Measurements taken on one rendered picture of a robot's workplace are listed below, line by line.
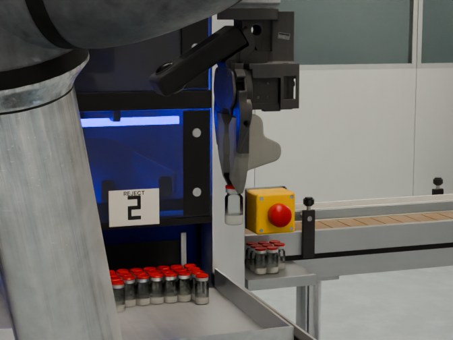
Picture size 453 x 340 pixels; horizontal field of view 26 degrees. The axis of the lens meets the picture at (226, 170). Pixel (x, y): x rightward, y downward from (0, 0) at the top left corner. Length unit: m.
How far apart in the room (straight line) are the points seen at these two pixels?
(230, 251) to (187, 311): 0.20
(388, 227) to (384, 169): 5.13
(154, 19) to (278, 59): 0.51
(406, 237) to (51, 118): 1.32
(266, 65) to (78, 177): 0.43
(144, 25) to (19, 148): 0.14
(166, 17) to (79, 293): 0.24
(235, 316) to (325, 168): 5.38
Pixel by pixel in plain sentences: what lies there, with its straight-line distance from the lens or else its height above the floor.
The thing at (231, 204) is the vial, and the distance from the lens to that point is 1.15.
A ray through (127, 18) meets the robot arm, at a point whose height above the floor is 1.32.
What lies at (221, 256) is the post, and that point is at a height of 0.93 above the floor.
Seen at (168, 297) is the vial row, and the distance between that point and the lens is 1.56.
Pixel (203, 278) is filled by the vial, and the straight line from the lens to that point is 1.55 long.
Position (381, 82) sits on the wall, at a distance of 6.97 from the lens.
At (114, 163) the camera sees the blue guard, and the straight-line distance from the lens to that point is 1.61.
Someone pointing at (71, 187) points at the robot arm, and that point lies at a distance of 0.74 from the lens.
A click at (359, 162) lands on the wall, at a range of 6.95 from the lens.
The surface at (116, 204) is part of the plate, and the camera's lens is 1.62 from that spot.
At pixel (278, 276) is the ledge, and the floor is 0.88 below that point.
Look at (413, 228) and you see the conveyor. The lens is 1.96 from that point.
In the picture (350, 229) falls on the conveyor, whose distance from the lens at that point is 1.89.
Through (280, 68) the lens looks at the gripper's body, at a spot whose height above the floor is 1.27.
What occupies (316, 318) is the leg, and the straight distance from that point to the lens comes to 1.95.
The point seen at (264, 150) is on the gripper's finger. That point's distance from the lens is 1.13.
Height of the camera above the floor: 1.32
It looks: 8 degrees down
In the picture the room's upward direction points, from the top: straight up
